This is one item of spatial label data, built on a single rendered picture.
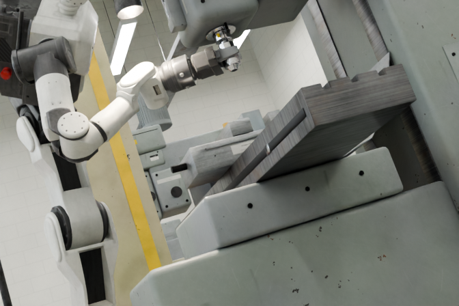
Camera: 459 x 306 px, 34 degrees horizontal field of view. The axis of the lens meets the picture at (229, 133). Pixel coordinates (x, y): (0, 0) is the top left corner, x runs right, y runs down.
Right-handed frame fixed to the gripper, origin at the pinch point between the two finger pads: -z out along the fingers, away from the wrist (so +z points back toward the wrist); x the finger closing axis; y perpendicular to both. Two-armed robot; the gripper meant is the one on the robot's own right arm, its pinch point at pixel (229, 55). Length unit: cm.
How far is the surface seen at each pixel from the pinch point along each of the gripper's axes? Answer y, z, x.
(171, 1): -17.9, 9.7, -6.6
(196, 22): -8.4, 4.8, -9.6
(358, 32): 2.8, -35.9, 10.8
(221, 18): -7.6, -1.6, -7.8
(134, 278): 33, 82, 151
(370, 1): -1.0, -40.4, 0.9
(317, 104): 34, -15, -54
